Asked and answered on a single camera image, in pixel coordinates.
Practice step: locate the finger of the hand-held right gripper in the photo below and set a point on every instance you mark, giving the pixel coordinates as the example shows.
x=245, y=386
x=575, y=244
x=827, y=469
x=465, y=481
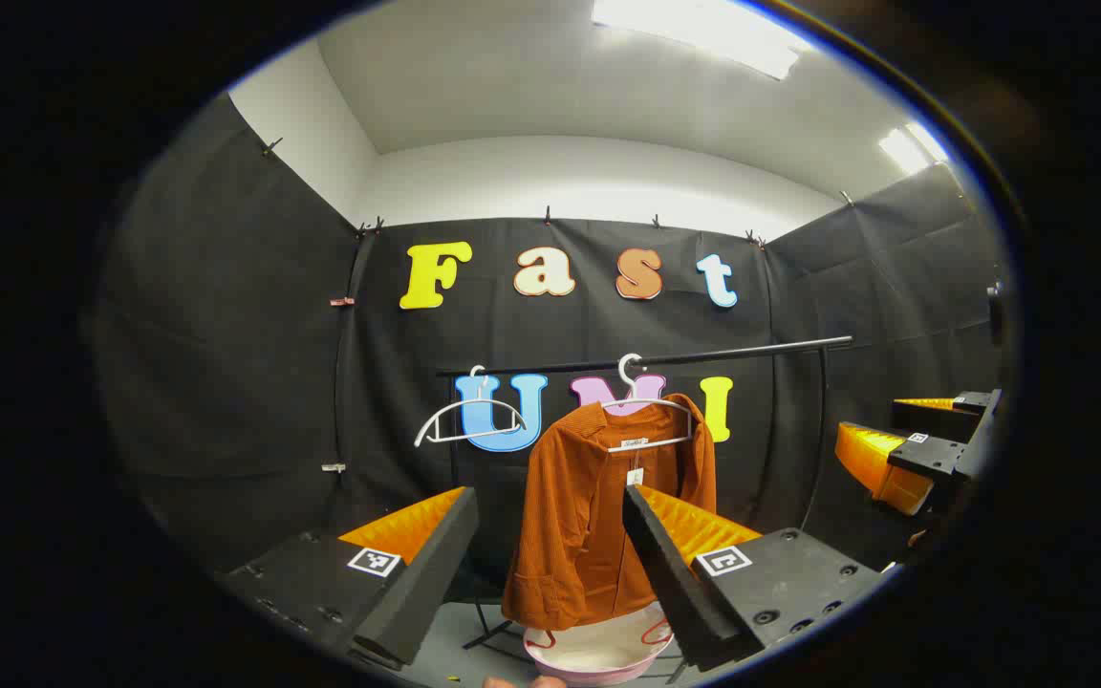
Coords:
x=923, y=419
x=933, y=457

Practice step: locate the ceiling light panel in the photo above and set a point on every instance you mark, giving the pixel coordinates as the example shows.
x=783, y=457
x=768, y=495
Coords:
x=912, y=148
x=703, y=33

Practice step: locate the white plastic hanger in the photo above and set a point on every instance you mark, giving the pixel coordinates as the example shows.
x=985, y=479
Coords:
x=474, y=401
x=651, y=443

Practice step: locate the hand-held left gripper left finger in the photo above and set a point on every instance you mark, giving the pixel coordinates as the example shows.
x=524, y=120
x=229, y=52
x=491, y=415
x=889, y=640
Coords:
x=426, y=583

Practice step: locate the black clothes rack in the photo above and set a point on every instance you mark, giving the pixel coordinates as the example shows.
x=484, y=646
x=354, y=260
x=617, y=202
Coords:
x=732, y=352

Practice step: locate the white pink laundry hamper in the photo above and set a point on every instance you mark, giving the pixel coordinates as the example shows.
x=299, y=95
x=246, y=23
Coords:
x=598, y=659

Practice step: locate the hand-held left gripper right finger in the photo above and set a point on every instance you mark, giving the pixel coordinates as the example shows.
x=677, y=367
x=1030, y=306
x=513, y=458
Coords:
x=665, y=573

